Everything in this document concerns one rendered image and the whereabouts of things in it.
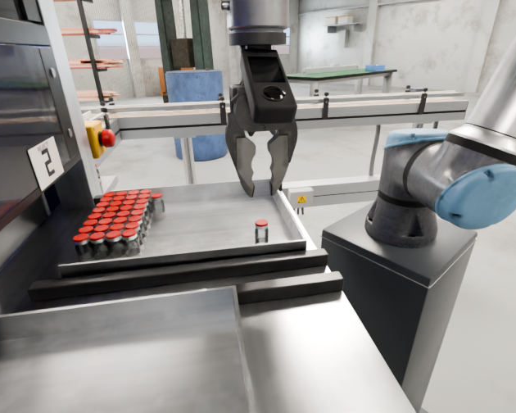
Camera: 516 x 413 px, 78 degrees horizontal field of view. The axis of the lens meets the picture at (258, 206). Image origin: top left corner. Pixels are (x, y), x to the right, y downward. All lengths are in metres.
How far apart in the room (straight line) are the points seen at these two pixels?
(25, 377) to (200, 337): 0.17
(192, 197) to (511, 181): 0.55
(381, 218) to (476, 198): 0.22
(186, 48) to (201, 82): 2.10
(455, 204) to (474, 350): 1.24
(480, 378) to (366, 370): 1.30
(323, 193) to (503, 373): 1.03
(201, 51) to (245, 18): 5.19
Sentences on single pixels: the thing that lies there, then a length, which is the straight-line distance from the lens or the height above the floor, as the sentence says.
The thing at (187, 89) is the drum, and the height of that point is 0.81.
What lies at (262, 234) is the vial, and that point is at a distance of 0.49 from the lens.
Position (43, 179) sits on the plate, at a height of 1.00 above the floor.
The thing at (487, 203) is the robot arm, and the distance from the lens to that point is 0.59.
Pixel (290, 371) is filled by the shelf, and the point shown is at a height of 0.88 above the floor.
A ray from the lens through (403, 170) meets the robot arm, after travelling 0.66.
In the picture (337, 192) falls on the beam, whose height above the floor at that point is 0.50.
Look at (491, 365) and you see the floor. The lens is 1.73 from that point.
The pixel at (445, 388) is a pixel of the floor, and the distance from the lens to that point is 1.56.
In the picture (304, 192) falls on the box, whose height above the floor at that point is 0.54.
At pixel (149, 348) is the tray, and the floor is 0.88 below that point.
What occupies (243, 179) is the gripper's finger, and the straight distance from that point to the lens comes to 0.45.
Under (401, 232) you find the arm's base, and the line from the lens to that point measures 0.72.
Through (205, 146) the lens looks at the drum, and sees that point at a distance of 3.84.
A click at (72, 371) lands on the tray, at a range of 0.40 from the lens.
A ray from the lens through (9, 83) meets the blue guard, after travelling 0.54.
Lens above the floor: 1.16
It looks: 26 degrees down
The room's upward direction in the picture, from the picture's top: 1 degrees counter-clockwise
